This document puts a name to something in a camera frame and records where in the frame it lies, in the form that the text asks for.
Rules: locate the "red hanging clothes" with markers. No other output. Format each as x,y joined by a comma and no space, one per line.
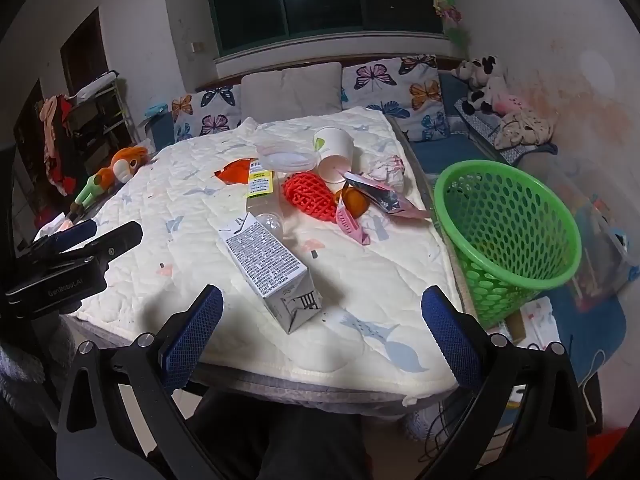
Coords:
55,145

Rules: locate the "red foam fruit net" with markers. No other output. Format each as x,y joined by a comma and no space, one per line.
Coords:
307,196

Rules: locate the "grey pillow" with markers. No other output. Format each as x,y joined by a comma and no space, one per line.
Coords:
290,92

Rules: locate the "orange plush toy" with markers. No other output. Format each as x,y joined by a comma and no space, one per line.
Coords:
129,162

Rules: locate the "teal box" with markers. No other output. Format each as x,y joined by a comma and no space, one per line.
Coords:
156,109

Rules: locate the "red plastic object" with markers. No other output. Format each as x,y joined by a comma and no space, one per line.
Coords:
607,452

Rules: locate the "green plastic basket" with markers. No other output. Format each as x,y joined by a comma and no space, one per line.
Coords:
500,282

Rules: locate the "person's left hand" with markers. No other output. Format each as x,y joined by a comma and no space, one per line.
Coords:
35,360

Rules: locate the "orange snack packet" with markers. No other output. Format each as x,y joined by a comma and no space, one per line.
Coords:
234,172

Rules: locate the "wall socket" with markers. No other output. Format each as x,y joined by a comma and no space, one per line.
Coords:
198,47

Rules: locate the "stack of papers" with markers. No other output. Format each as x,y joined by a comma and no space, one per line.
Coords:
532,320

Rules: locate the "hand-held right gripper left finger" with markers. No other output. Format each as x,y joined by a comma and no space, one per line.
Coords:
192,340

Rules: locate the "white paper cup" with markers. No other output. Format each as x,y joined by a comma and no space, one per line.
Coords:
334,167
334,141

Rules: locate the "small butterfly print pillow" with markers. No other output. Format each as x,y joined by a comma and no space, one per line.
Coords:
207,110

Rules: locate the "dark brown door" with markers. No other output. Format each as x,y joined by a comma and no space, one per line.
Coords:
85,55

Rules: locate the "clear plastic tray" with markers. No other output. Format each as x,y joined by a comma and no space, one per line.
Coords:
272,146

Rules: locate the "metal shelf rack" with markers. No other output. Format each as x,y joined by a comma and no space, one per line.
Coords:
107,115

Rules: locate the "black white cow plush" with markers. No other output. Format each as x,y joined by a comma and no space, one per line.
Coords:
480,99
480,67

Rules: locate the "pink plush toy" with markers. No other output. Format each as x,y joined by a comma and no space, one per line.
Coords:
510,102

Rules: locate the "large butterfly print pillow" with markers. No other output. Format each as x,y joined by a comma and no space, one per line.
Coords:
395,85

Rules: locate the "white grey drink carton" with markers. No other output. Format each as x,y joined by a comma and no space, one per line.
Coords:
267,267

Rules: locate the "pink silver snack wrapper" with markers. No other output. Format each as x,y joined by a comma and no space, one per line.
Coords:
385,196

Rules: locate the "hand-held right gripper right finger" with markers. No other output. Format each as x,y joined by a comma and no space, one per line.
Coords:
452,340

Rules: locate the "clear round plastic cup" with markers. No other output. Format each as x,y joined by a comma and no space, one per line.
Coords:
292,162

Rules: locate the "orange-brown fruit peel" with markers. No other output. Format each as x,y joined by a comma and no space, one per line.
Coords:
356,201

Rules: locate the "white tissue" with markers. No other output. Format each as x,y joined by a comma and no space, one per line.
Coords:
390,167

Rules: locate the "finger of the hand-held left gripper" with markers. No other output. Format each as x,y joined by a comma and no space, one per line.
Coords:
72,235
117,242

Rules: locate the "white quilted blanket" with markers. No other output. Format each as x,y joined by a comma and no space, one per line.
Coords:
175,240

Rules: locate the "beige patterned cloth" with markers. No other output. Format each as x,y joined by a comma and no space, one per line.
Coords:
525,130

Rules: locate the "dark window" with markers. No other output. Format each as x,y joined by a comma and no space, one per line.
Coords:
325,5

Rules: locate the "pink striped wrapper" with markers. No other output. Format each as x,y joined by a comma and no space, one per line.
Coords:
350,224

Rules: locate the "person's dark pants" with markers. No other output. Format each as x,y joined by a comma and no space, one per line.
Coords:
280,440

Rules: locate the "colourful hanging decoration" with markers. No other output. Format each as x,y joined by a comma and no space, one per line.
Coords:
450,12

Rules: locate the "clear plastic storage box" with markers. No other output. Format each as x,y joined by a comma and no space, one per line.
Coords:
600,220

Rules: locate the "green bodied plush doll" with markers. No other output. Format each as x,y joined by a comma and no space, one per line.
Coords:
92,187

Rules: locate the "clear bottle with yellow label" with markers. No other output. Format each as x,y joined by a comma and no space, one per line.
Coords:
261,185

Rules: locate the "blue mattress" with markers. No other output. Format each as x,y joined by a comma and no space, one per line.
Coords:
445,152

